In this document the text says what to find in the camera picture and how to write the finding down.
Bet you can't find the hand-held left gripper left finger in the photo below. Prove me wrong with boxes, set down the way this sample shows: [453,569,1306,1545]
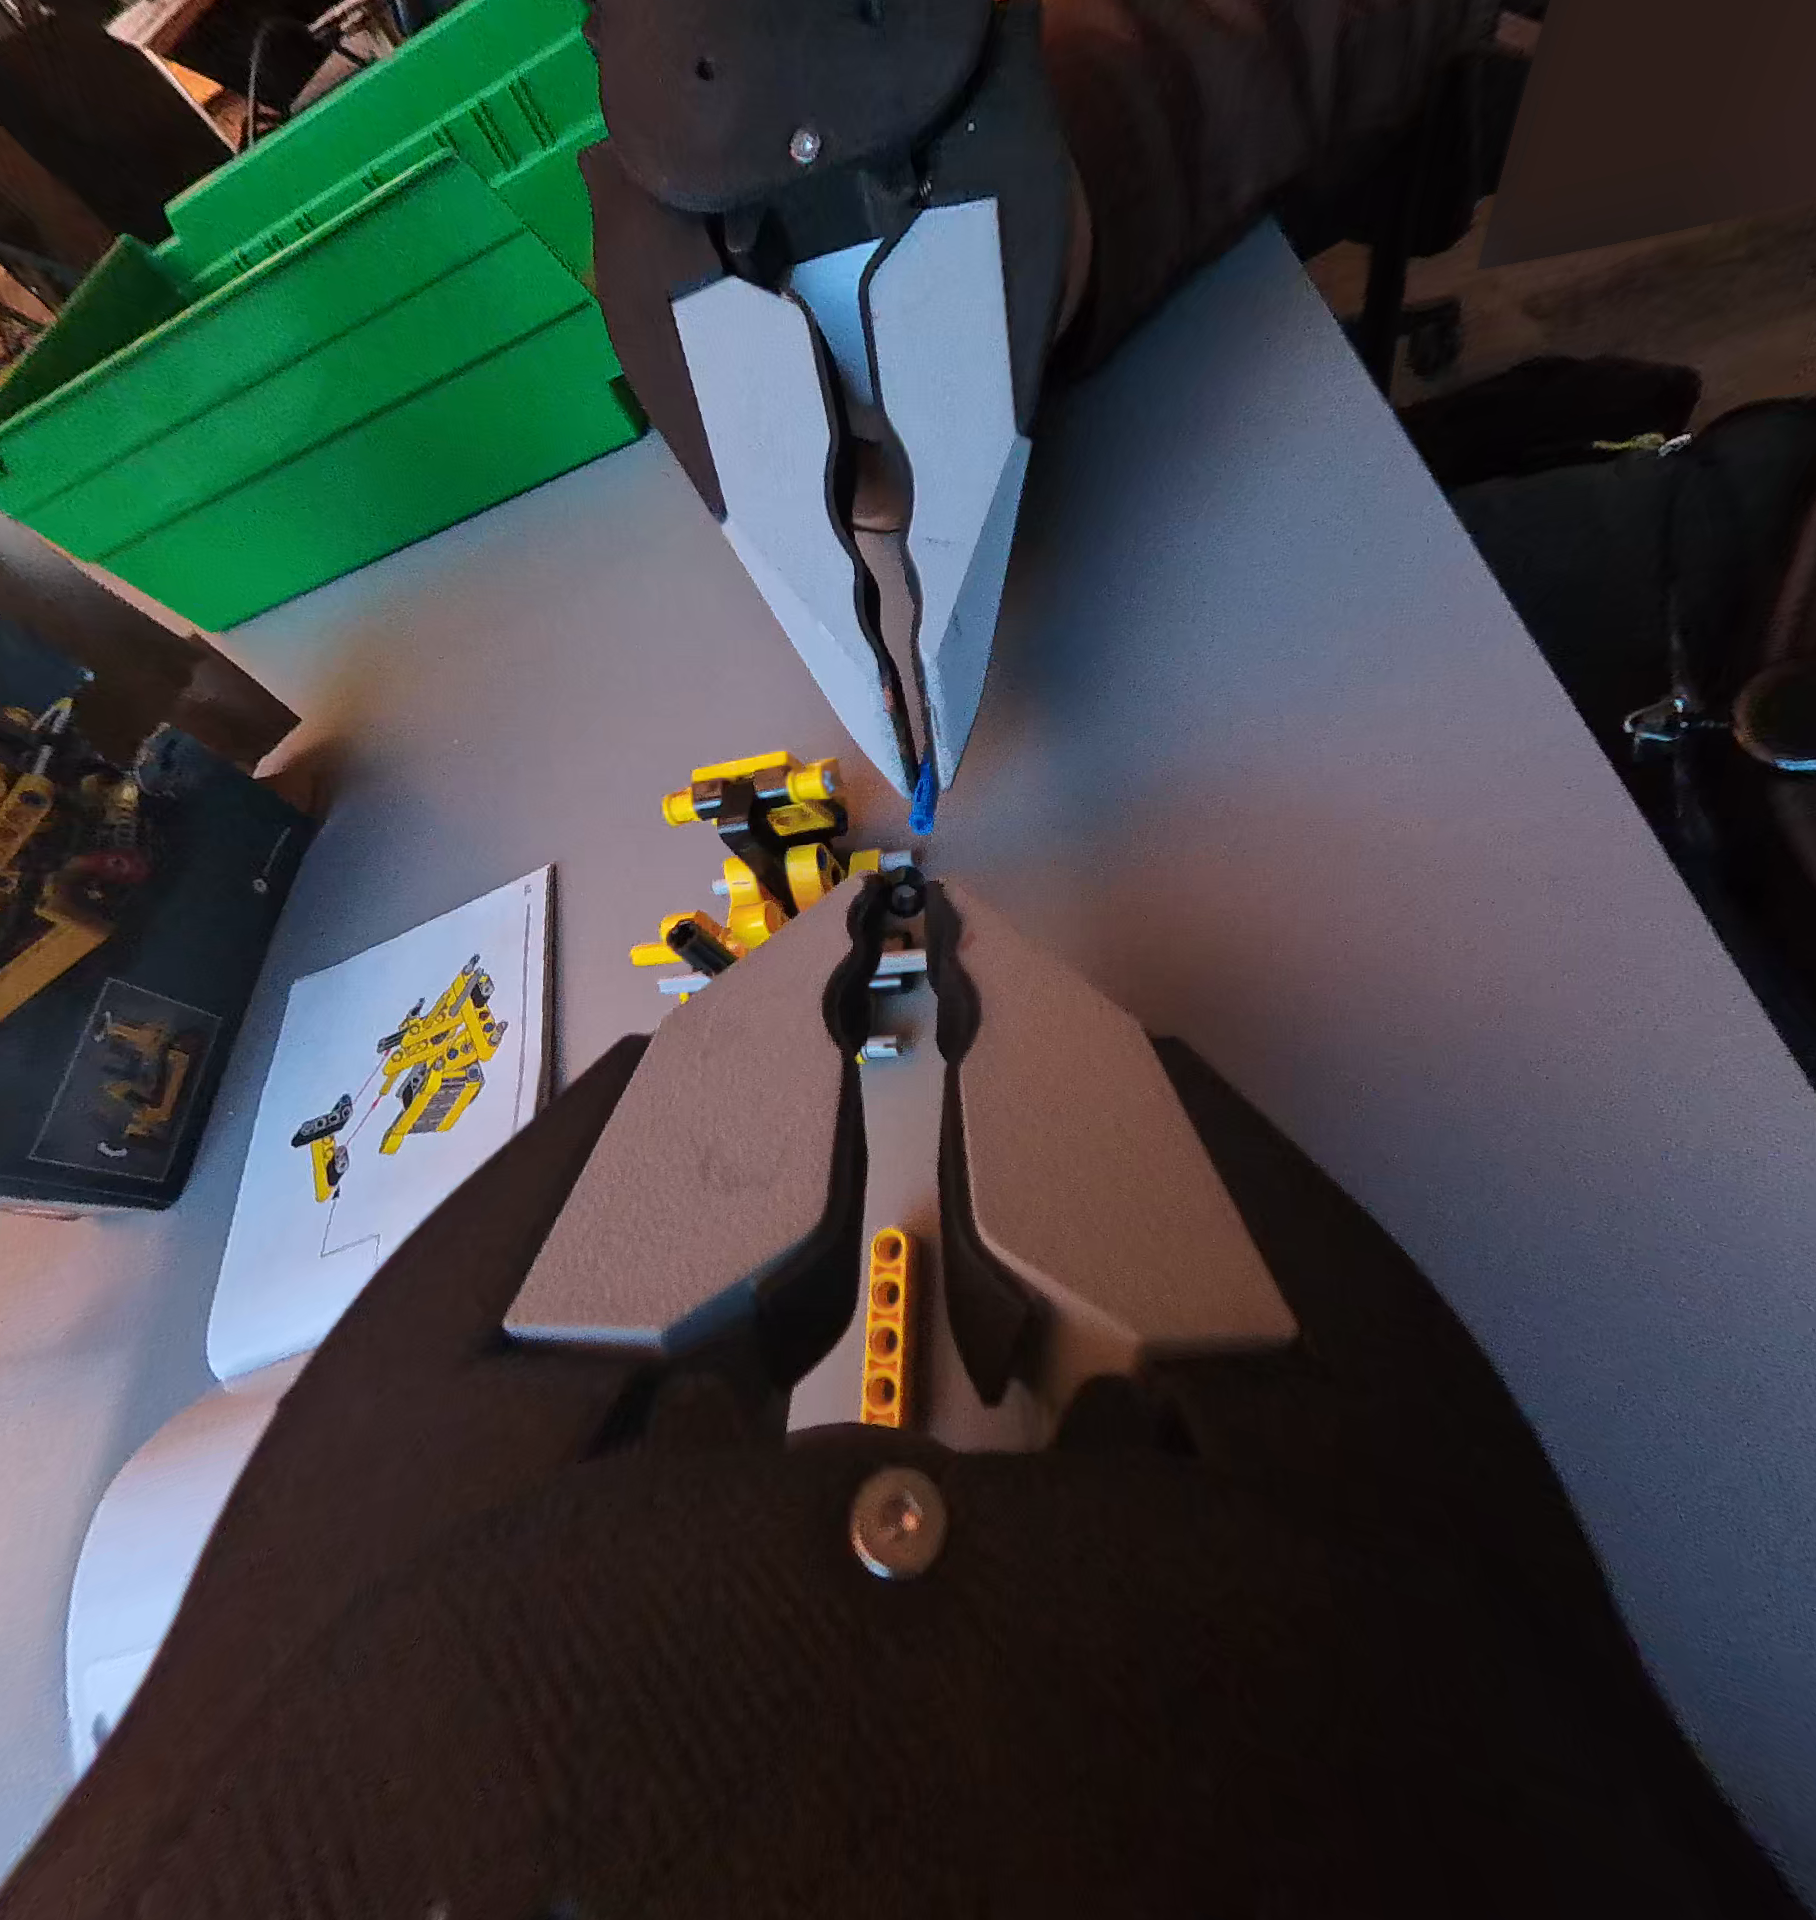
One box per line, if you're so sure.
[503,881,884,1386]

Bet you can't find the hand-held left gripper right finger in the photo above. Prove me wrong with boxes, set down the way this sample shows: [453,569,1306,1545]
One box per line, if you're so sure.
[926,875,1299,1406]

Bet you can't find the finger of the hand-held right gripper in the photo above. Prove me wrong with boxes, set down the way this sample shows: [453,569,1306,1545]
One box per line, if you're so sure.
[674,246,926,801]
[864,196,1037,795]

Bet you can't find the yellow and black lego assembly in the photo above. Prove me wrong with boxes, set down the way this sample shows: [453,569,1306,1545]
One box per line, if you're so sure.
[632,752,948,1059]

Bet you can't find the person's right forearm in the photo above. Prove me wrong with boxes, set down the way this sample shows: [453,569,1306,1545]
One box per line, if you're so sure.
[1042,0,1504,382]

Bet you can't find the yellow lego beam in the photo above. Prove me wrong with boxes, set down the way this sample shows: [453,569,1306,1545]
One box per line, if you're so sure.
[859,1228,917,1428]

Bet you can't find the white lego instruction booklet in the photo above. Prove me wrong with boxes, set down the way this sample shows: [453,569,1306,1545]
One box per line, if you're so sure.
[67,863,560,1777]

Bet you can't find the dark lego set box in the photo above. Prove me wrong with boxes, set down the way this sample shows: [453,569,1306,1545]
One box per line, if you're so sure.
[0,517,326,1214]

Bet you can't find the green plastic bin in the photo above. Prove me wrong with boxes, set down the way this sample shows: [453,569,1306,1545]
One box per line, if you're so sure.
[0,151,653,633]
[152,0,619,294]

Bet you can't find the black office chair base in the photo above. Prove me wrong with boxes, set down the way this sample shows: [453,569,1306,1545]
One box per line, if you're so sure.
[1306,151,1471,396]

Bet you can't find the black bag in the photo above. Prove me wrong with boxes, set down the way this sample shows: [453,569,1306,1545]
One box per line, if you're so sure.
[1393,358,1816,780]

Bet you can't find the black lanyard with round reel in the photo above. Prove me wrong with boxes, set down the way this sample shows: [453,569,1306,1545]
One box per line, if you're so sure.
[1626,654,1816,777]

